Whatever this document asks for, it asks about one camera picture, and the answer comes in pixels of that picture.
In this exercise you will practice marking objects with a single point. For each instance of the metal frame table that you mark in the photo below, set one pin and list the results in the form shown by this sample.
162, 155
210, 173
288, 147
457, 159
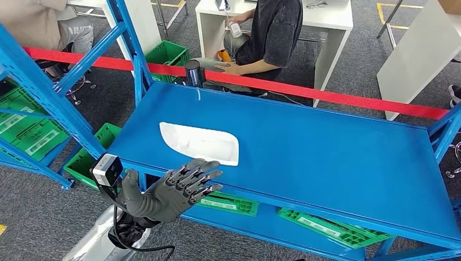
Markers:
162, 18

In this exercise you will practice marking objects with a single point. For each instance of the white plastic shell part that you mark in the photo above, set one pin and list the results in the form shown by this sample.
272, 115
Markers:
201, 144

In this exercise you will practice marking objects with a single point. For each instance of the yellow floor tape square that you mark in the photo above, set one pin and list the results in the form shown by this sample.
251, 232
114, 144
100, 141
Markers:
2, 230
399, 5
169, 5

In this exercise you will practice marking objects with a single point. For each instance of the blue metal shelf rack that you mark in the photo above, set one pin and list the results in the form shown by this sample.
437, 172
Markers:
61, 180
324, 151

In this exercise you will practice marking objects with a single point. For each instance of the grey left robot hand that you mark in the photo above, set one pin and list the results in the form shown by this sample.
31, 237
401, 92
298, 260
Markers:
162, 201

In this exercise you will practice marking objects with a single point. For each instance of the small white bottle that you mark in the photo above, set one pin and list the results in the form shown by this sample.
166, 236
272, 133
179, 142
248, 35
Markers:
236, 30

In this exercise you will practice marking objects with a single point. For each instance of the orange object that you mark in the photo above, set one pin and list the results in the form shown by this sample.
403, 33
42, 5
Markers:
224, 56

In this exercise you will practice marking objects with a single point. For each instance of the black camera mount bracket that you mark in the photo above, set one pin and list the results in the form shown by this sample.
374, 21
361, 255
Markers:
108, 196

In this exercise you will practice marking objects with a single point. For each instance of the person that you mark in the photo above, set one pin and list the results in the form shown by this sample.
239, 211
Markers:
273, 28
455, 95
28, 25

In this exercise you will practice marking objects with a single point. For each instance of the black barrier post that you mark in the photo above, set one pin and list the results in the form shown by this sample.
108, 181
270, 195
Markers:
194, 74

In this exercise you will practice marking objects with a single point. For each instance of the chrome chair base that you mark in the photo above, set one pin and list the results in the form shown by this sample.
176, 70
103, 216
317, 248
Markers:
449, 175
72, 94

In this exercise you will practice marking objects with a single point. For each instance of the green plastic crate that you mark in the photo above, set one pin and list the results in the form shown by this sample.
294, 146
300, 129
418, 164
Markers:
245, 207
79, 167
360, 237
18, 97
169, 54
21, 138

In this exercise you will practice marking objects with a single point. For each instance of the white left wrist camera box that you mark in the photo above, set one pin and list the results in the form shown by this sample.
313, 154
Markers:
106, 170

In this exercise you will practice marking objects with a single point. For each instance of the red barrier belt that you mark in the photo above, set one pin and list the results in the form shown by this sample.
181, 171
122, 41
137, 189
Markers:
324, 94

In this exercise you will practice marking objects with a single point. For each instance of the smartphone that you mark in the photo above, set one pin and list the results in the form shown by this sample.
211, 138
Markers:
222, 4

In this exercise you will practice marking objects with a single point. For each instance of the eyeglasses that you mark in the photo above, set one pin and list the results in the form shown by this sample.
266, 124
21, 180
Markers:
317, 4

